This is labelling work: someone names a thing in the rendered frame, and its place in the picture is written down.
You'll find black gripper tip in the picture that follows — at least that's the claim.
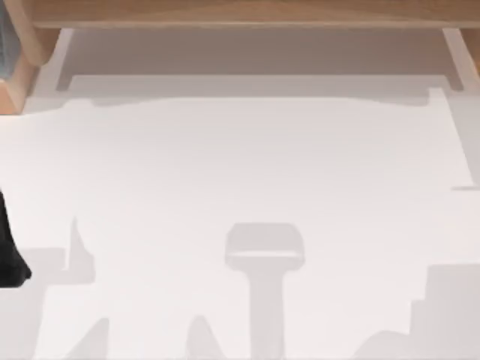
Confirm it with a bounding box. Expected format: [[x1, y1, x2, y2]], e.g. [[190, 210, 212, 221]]
[[0, 191, 32, 290]]

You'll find wooden cupboard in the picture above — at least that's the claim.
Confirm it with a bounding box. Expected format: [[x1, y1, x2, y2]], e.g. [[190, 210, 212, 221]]
[[0, 0, 480, 116]]

